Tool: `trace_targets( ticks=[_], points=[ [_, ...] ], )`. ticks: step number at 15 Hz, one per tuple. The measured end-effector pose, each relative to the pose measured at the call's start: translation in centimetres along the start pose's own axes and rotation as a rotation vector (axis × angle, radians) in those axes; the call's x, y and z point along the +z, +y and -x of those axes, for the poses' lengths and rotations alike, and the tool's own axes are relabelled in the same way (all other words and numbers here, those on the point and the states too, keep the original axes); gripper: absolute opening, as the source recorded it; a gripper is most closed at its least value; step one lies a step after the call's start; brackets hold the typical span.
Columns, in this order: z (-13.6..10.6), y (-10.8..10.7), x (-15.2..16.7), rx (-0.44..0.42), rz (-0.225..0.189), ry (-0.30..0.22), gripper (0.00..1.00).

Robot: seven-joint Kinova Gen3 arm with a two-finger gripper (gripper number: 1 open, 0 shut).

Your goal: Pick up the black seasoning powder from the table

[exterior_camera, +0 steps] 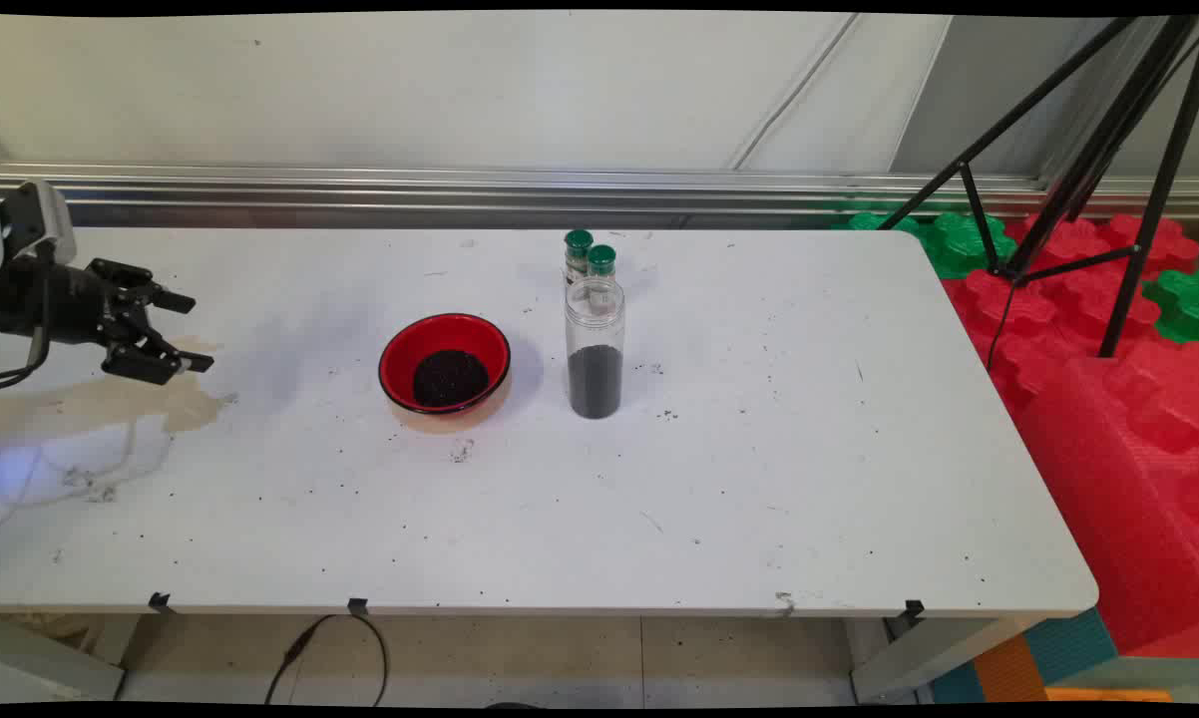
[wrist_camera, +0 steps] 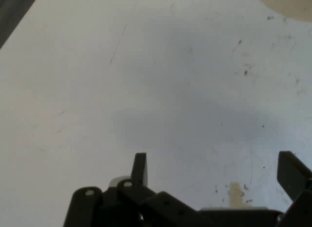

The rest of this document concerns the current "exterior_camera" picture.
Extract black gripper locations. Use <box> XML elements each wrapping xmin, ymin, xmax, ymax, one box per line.
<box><xmin>0</xmin><ymin>256</ymin><xmax>215</xmax><ymax>387</ymax></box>

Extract clear plastic jar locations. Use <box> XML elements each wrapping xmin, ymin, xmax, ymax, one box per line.
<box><xmin>564</xmin><ymin>276</ymin><xmax>626</xmax><ymax>420</ymax></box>

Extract red bowl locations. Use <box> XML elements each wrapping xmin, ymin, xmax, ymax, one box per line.
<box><xmin>378</xmin><ymin>313</ymin><xmax>513</xmax><ymax>417</ymax></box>

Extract black seeds pile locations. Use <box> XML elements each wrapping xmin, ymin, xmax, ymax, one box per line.
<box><xmin>412</xmin><ymin>349</ymin><xmax>490</xmax><ymax>408</ymax></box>

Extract grey table leg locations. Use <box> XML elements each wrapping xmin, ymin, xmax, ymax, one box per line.
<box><xmin>0</xmin><ymin>616</ymin><xmax>128</xmax><ymax>701</ymax></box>
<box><xmin>851</xmin><ymin>613</ymin><xmax>1051</xmax><ymax>705</ymax></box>

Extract green-capped dark spice bottle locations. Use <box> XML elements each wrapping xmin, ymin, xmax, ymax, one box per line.
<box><xmin>563</xmin><ymin>229</ymin><xmax>595</xmax><ymax>286</ymax></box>

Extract green foam block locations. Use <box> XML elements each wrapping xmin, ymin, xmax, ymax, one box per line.
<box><xmin>1142</xmin><ymin>267</ymin><xmax>1199</xmax><ymax>345</ymax></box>
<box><xmin>831</xmin><ymin>207</ymin><xmax>922</xmax><ymax>236</ymax></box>
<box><xmin>917</xmin><ymin>210</ymin><xmax>1018</xmax><ymax>281</ymax></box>

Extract red foam floor blocks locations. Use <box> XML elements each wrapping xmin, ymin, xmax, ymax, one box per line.
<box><xmin>944</xmin><ymin>212</ymin><xmax>1199</xmax><ymax>360</ymax></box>

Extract orange foam mat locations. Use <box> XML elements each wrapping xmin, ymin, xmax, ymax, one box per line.
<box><xmin>973</xmin><ymin>633</ymin><xmax>1175</xmax><ymax>705</ymax></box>

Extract teal foam mat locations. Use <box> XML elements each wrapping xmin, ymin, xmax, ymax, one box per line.
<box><xmin>932</xmin><ymin>606</ymin><xmax>1120</xmax><ymax>705</ymax></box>

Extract black tripod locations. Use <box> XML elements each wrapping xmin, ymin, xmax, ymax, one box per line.
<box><xmin>877</xmin><ymin>15</ymin><xmax>1199</xmax><ymax>362</ymax></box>

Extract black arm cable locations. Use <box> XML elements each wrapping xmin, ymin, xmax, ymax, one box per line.
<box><xmin>0</xmin><ymin>327</ymin><xmax>48</xmax><ymax>390</ymax></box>

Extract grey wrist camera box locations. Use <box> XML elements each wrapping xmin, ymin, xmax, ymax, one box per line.
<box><xmin>0</xmin><ymin>179</ymin><xmax>78</xmax><ymax>266</ymax></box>

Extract aluminium rail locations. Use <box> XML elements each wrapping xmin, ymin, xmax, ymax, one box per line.
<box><xmin>0</xmin><ymin>163</ymin><xmax>1199</xmax><ymax>230</ymax></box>

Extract black floor cable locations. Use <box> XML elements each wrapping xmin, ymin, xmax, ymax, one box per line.
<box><xmin>265</xmin><ymin>613</ymin><xmax>391</xmax><ymax>707</ymax></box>

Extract white wall cable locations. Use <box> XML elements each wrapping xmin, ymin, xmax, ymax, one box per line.
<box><xmin>727</xmin><ymin>14</ymin><xmax>862</xmax><ymax>172</ymax></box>

